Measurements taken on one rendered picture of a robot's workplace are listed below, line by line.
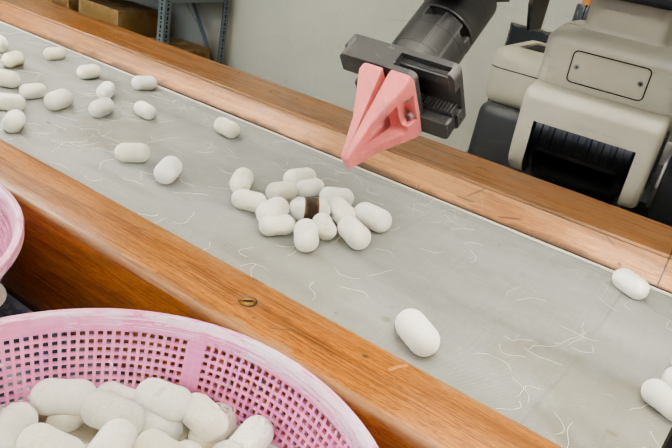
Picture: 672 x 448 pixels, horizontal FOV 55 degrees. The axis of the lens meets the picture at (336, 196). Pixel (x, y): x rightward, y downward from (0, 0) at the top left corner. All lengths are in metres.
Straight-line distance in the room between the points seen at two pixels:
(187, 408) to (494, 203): 0.41
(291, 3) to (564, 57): 2.09
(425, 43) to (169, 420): 0.34
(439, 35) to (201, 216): 0.25
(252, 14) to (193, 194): 2.64
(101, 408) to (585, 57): 0.93
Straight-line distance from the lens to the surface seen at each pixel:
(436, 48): 0.54
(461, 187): 0.69
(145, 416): 0.37
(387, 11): 2.82
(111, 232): 0.47
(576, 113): 1.10
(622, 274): 0.61
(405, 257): 0.55
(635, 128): 1.09
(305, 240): 0.51
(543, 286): 0.58
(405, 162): 0.72
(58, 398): 0.38
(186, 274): 0.43
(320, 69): 3.01
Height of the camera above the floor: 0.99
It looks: 23 degrees down
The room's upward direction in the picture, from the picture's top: 11 degrees clockwise
